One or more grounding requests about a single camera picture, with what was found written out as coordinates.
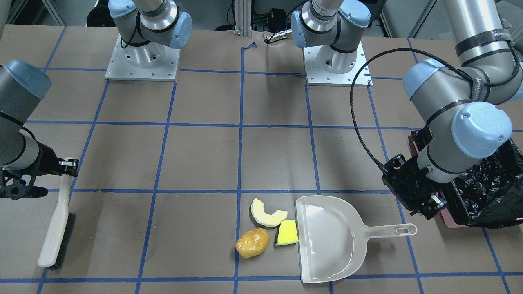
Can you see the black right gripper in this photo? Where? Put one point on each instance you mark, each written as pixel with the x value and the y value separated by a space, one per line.
pixel 47 160

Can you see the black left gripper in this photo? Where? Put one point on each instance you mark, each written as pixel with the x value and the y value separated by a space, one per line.
pixel 430 207

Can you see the beige hand brush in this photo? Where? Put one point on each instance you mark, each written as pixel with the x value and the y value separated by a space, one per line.
pixel 61 225

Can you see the beige plastic dustpan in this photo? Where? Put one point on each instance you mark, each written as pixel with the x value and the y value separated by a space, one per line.
pixel 333 239

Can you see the yellow sponge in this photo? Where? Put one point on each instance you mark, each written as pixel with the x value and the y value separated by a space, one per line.
pixel 287 234

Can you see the pale melon rind slice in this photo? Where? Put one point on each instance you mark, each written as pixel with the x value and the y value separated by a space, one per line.
pixel 265 219

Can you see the yellow potato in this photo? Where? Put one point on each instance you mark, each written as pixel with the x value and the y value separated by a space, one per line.
pixel 253 243

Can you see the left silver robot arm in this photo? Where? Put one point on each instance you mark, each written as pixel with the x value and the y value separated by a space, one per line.
pixel 458 106

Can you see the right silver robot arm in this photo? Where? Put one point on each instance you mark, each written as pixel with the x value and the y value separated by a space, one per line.
pixel 22 157

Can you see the bin with black bag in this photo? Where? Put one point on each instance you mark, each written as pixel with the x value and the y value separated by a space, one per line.
pixel 489 194

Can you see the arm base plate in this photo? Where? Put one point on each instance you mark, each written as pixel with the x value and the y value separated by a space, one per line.
pixel 326 67
pixel 151 62

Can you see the aluminium frame post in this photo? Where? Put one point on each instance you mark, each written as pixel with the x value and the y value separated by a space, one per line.
pixel 243 18

